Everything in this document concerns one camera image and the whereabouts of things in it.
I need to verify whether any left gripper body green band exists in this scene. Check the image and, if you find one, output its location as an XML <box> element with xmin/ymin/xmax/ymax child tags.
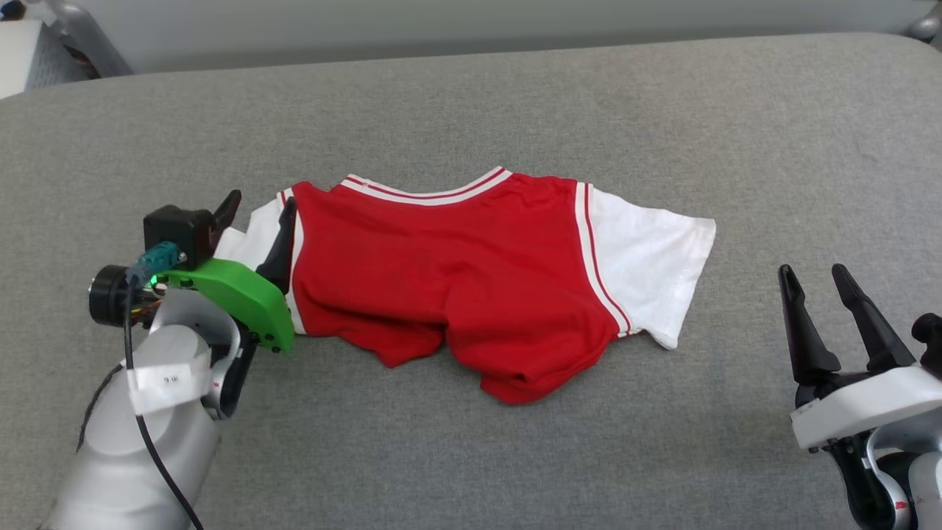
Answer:
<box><xmin>88</xmin><ymin>258</ymin><xmax>297</xmax><ymax>356</ymax></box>

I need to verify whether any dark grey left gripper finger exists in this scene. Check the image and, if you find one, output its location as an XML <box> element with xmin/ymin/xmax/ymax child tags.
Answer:
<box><xmin>255</xmin><ymin>197</ymin><xmax>297</xmax><ymax>294</ymax></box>
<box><xmin>210</xmin><ymin>189</ymin><xmax>243</xmax><ymax>240</ymax></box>

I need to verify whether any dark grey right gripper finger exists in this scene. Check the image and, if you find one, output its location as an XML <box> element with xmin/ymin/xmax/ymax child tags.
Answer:
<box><xmin>778</xmin><ymin>264</ymin><xmax>842</xmax><ymax>387</ymax></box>
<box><xmin>831</xmin><ymin>263</ymin><xmax>918</xmax><ymax>373</ymax></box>

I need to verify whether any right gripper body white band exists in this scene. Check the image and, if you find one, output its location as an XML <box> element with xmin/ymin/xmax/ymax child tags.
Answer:
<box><xmin>790</xmin><ymin>364</ymin><xmax>942</xmax><ymax>452</ymax></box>

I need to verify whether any red and white shirt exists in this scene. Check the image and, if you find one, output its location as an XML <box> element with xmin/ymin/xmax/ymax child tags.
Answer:
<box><xmin>212</xmin><ymin>166</ymin><xmax>718</xmax><ymax>406</ymax></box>

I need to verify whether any white paper label tape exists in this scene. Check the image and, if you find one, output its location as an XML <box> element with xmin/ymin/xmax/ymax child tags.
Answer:
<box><xmin>127</xmin><ymin>352</ymin><xmax>212</xmax><ymax>415</ymax></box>

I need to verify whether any white metal cabinet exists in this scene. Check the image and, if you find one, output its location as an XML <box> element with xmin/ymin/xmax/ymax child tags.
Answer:
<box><xmin>0</xmin><ymin>18</ymin><xmax>91</xmax><ymax>101</ymax></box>

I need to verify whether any round grey metal foot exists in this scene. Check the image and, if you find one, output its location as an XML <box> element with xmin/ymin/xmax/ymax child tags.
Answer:
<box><xmin>905</xmin><ymin>2</ymin><xmax>942</xmax><ymax>46</ymax></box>

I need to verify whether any teal left camera connector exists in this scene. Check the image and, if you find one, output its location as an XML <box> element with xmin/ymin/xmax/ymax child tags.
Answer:
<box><xmin>131</xmin><ymin>241</ymin><xmax>186</xmax><ymax>285</ymax></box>

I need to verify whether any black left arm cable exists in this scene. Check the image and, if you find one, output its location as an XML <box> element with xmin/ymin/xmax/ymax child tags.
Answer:
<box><xmin>77</xmin><ymin>271</ymin><xmax>204</xmax><ymax>530</ymax></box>

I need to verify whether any grey metal frame leg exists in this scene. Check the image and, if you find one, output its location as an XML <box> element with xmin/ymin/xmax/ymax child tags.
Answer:
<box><xmin>43</xmin><ymin>0</ymin><xmax>135</xmax><ymax>79</ymax></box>

